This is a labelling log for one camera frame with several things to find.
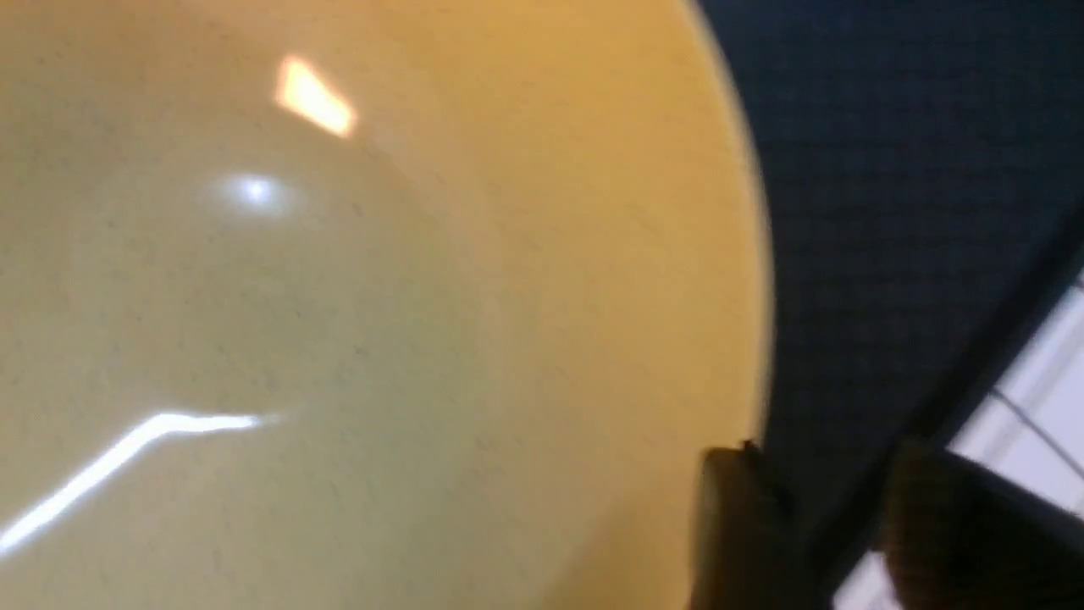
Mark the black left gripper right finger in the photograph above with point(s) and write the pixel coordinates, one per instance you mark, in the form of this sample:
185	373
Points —
955	535

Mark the black serving tray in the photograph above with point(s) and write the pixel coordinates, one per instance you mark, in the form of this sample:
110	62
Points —
922	168

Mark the yellow-green noodle bowl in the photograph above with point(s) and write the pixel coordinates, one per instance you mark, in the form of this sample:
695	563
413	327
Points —
370	304

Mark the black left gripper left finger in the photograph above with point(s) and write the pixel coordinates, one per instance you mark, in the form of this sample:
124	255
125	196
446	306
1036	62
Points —
746	552

